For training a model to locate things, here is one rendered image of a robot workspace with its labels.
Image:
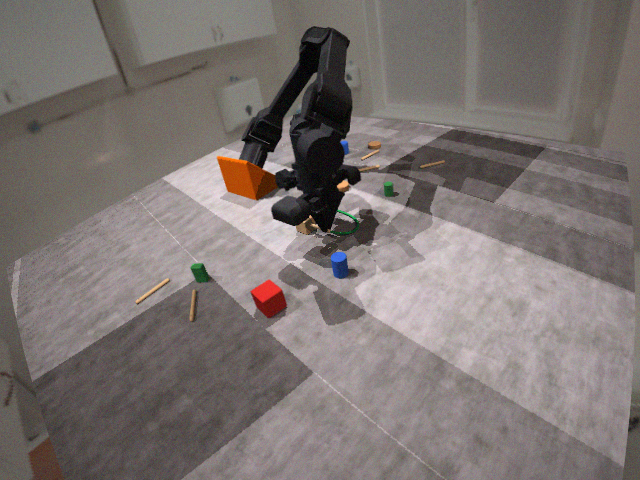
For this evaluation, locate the green cylinder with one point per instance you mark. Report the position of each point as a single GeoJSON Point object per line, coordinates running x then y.
{"type": "Point", "coordinates": [388, 189]}

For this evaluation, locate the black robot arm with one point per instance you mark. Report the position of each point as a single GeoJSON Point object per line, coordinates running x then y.
{"type": "Point", "coordinates": [326, 110]}

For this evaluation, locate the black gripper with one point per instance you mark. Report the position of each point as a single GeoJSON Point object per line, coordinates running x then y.
{"type": "Point", "coordinates": [320, 199]}

